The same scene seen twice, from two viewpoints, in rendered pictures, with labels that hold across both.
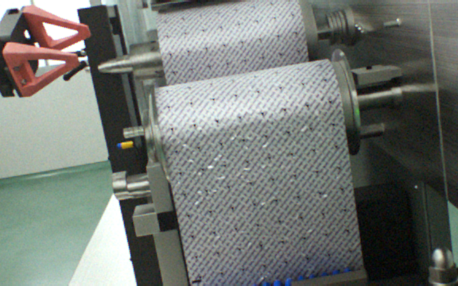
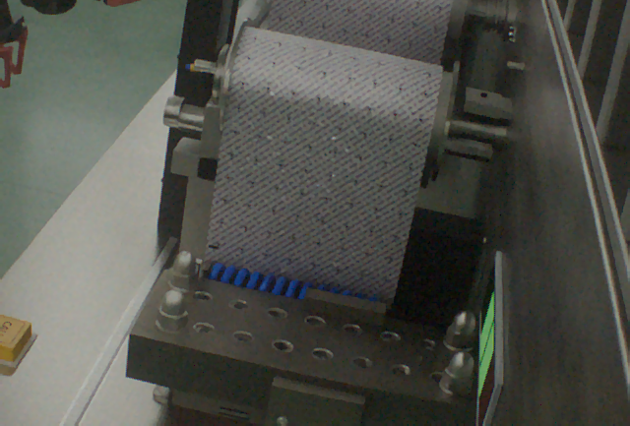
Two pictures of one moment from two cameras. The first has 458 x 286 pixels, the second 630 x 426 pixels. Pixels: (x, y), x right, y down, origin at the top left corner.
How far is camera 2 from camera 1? 0.52 m
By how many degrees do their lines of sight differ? 12
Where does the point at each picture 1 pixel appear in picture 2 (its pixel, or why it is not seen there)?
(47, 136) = not seen: outside the picture
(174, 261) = (201, 213)
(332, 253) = (366, 274)
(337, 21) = (497, 10)
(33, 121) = not seen: outside the picture
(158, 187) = (211, 131)
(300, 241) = (336, 250)
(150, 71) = not seen: outside the picture
